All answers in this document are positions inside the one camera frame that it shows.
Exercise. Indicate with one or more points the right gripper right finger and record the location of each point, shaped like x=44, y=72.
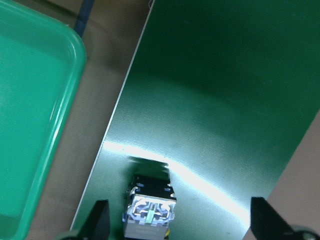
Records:
x=267, y=224

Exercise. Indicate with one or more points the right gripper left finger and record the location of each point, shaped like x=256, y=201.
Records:
x=95, y=227

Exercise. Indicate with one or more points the green push button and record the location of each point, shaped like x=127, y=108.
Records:
x=150, y=209

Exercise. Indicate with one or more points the green conveyor belt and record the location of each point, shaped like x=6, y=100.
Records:
x=218, y=96

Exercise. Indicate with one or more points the green tray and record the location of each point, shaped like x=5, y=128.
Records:
x=42, y=61

